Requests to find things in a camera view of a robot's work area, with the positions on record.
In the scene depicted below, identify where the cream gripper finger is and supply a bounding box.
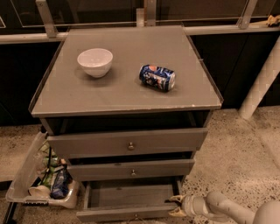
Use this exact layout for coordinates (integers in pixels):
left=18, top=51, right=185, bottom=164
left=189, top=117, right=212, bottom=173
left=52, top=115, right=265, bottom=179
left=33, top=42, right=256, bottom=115
left=169, top=195, right=186, bottom=203
left=169, top=207, right=186, bottom=217

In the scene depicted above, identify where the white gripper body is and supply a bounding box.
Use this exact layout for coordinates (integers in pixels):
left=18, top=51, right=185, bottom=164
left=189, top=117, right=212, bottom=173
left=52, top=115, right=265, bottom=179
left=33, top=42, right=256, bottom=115
left=181, top=195, right=204, bottom=217

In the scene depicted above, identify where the grey bottom drawer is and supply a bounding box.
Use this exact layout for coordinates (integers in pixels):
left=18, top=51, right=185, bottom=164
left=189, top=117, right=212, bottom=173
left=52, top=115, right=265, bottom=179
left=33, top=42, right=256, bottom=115
left=77, top=177, right=181, bottom=222

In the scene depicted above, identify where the grey drawer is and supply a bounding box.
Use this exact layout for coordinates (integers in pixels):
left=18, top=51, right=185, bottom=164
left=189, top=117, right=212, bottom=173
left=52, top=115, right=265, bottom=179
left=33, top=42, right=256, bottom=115
left=48, top=128, right=207, bottom=159
left=77, top=177, right=181, bottom=222
left=67, top=159, right=194, bottom=181

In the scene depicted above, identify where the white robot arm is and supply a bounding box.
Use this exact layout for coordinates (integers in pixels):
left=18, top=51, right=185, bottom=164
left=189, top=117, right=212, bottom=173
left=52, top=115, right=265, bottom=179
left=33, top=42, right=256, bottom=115
left=169, top=192, right=280, bottom=224

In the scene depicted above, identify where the grey middle drawer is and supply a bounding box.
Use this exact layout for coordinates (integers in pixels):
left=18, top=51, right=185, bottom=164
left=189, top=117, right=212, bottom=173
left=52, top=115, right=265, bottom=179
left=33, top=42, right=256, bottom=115
left=67, top=159, right=194, bottom=181

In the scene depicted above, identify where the grey top drawer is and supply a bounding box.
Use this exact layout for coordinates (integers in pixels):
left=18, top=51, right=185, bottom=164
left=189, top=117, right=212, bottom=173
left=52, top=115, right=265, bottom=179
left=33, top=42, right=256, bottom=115
left=48, top=128, right=207, bottom=159

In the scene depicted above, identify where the grey drawer cabinet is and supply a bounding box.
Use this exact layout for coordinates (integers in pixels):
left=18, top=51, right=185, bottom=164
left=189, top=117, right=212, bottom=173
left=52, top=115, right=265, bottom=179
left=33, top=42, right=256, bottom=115
left=28, top=24, right=224, bottom=193

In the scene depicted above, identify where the blue soda can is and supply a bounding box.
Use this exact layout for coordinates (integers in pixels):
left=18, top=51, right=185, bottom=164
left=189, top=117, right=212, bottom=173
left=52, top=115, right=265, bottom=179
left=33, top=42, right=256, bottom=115
left=139, top=65, right=176, bottom=92

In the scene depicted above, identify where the blue snack bag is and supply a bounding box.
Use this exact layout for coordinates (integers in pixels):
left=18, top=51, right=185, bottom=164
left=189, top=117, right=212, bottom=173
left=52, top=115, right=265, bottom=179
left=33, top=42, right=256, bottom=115
left=50, top=166, right=70, bottom=200

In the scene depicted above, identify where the green snack packet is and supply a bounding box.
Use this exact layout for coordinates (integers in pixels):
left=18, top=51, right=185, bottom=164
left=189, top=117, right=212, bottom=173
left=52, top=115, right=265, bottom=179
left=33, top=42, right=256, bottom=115
left=38, top=142, right=61, bottom=188

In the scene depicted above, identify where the clear plastic bin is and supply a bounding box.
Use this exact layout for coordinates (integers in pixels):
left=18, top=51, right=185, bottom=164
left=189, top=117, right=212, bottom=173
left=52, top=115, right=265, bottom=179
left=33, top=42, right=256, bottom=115
left=5, top=132, right=79, bottom=209

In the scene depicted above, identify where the white cup in bin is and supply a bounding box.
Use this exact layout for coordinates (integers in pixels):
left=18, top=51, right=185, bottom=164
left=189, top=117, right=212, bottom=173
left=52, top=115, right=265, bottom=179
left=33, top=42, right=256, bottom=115
left=28, top=185, right=51, bottom=198

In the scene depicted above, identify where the white ceramic bowl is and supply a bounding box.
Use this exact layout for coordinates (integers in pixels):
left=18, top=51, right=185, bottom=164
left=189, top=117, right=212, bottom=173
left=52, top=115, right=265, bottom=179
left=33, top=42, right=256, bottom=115
left=77, top=48, right=113, bottom=78

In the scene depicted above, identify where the white diagonal post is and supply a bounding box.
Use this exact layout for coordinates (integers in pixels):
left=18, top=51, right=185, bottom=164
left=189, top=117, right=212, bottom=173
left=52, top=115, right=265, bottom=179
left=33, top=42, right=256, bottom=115
left=239, top=37, right=280, bottom=120

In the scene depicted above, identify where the metal railing frame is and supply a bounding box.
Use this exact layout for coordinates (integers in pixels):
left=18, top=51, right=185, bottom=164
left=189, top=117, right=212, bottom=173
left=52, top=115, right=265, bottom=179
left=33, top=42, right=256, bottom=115
left=0, top=0, right=280, bottom=44

